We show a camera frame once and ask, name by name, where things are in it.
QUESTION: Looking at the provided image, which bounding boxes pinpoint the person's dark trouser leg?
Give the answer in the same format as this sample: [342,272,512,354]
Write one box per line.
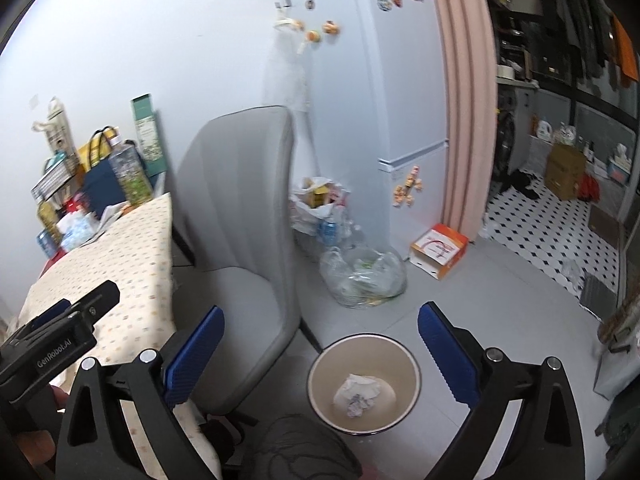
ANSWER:
[250,414,363,480]

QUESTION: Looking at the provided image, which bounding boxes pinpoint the orange and white cardboard box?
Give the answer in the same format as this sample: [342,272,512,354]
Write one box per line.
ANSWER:
[410,223,470,281]

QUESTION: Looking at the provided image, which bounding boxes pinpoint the tall green box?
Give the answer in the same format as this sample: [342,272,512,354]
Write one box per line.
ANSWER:
[131,94,163,176]

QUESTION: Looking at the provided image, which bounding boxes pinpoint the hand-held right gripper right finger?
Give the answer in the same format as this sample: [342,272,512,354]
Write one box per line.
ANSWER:
[418,301,586,480]

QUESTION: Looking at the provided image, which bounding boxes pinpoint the navy tote bag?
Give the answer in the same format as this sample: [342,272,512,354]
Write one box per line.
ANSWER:
[81,129,132,211]

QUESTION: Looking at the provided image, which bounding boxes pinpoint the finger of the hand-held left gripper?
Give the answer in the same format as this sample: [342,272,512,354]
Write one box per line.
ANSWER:
[19,298,72,335]
[65,280,121,322]

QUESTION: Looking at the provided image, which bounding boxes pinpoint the grey ribbed floor mat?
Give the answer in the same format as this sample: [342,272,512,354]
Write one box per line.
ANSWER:
[580,272,618,318]

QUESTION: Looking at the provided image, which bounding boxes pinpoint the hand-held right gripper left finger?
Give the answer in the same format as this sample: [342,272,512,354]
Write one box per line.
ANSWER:
[55,305,226,480]

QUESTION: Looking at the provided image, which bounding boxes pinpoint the pink curtain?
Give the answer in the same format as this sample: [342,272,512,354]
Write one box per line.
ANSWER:
[420,0,498,241]

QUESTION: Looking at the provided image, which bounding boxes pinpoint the blue and white tissue pack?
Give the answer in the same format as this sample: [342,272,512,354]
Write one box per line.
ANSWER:
[59,211,98,251]

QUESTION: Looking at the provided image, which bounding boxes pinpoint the black wire rack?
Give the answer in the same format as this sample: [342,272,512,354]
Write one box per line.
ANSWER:
[31,160,83,203]

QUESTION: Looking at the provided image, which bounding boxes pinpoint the brown cardboard box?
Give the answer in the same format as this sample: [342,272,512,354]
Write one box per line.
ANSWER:
[545,142,587,201]

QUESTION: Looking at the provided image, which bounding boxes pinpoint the white plastic bag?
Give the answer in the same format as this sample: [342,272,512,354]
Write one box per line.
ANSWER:
[290,176,353,248]

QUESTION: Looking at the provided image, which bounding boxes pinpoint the hanging dark clothes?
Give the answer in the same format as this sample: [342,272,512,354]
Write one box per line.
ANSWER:
[530,0,621,91]

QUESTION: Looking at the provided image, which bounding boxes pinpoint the clear plastic jar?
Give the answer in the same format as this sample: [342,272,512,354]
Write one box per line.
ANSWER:
[109,140,153,206]

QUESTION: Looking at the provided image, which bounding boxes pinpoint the yellow package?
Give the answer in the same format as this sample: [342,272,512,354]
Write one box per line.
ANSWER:
[77,140,101,171]

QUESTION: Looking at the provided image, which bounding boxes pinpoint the white hanging bag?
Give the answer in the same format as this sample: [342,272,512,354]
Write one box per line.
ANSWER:
[265,17,313,113]

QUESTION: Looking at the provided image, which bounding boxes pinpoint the table with dotted cloth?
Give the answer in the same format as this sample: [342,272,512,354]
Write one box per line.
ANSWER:
[17,192,223,480]

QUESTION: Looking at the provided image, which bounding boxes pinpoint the black clothing pile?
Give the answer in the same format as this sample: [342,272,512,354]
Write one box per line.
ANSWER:
[507,170,541,200]

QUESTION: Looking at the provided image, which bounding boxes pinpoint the small clear plastic bag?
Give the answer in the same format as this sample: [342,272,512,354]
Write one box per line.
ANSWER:
[560,257,586,288]

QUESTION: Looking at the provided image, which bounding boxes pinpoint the brown doormat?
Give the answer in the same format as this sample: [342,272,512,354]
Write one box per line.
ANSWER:
[587,207,621,233]

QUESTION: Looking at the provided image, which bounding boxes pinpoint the yellow oil bottle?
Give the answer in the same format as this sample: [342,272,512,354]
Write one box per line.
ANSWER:
[37,200,63,246]

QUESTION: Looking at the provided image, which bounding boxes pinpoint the orange cloth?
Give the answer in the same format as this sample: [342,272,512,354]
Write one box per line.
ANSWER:
[611,15,640,83]

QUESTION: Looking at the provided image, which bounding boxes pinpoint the teal tissue box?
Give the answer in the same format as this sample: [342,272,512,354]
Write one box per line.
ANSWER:
[607,145,631,181]

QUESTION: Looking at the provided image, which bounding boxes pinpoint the white refrigerator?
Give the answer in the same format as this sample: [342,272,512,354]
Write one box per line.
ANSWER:
[285,0,451,271]

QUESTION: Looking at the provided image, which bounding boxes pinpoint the red bag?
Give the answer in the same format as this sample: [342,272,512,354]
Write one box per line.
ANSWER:
[577,172,601,203]

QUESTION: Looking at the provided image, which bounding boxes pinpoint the person's left hand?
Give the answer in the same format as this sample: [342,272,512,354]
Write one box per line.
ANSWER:
[12,386,72,471]

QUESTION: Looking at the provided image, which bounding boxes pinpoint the beige round trash bin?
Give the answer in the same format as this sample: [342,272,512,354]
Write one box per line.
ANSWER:
[306,332,422,436]

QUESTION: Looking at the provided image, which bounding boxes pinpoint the folded paper sheet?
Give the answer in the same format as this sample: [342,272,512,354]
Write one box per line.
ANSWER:
[95,202,133,241]

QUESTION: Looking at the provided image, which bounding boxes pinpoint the grey upholstered chair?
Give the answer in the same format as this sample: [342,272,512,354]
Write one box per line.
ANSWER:
[172,105,323,428]

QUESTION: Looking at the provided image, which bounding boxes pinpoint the cluster of small figurine magnets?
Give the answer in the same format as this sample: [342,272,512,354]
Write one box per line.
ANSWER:
[392,165,426,206]

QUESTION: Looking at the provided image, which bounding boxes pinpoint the beige canvas tote bag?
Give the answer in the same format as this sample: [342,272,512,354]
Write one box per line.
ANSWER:
[32,97,81,161]

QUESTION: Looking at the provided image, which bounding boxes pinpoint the plastic bottle with blue label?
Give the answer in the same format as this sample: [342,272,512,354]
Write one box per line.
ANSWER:
[317,217,341,249]

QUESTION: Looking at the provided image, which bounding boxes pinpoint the white tissue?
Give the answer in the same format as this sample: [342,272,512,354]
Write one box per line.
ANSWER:
[334,373,398,418]

